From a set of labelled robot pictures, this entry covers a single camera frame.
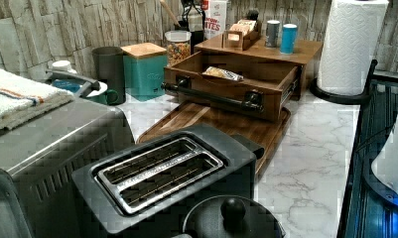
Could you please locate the blue cylindrical shaker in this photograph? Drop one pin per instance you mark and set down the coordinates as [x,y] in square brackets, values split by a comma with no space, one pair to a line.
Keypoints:
[289,34]

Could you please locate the wooden spoon handle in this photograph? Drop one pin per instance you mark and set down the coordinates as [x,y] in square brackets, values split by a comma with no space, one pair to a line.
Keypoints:
[170,12]

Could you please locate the black utensil holder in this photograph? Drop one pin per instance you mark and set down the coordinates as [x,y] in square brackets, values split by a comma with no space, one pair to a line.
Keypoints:
[196,38]

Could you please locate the wooden drawer organizer box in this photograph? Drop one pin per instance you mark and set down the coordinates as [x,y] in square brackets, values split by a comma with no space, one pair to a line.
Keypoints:
[270,78]

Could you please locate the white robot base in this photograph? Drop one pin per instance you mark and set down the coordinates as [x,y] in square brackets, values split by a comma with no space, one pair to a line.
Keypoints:
[381,172]

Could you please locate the small wooden tea caddy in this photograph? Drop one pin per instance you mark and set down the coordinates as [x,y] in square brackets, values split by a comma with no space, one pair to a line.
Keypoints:
[242,35]

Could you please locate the silver cylindrical shaker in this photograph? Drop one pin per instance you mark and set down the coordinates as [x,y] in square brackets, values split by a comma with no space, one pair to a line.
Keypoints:
[272,31]

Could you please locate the white bottle cap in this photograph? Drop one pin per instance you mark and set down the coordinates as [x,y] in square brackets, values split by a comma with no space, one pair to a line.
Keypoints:
[63,65]

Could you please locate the glass jar of cereal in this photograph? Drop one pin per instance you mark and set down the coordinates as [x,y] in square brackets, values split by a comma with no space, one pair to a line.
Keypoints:
[178,46]

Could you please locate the white paper towel roll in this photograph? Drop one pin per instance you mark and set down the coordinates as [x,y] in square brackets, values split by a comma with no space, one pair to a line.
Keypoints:
[351,35]

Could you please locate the teal canister with wooden lid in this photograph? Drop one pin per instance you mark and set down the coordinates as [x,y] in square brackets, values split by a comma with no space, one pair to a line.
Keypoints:
[144,70]

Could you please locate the black paper towel holder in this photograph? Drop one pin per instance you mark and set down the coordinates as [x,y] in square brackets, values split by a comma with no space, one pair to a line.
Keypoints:
[358,99]

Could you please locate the black pot lid with knob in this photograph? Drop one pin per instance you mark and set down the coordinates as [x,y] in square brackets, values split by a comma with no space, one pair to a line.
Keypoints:
[231,216]

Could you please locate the stainless steel toaster oven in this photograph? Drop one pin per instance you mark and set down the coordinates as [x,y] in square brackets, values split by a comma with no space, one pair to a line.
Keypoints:
[41,155]

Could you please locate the white striped folded towel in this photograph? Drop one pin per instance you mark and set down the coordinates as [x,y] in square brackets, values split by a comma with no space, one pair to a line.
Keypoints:
[22,99]

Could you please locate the black two-slot toaster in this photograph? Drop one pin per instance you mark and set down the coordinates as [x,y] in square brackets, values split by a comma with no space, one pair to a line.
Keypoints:
[145,191]

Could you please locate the dark grey tall cup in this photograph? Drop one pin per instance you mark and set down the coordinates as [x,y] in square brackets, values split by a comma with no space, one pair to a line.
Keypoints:
[109,68]

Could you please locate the white cereal box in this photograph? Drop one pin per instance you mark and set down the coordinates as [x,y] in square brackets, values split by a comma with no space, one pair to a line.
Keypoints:
[215,17]

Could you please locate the wooden cutting board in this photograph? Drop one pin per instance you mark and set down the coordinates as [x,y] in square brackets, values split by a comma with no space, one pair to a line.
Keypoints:
[267,134]

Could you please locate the green mug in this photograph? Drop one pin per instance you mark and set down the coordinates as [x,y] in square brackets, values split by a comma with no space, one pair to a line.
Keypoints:
[103,95]

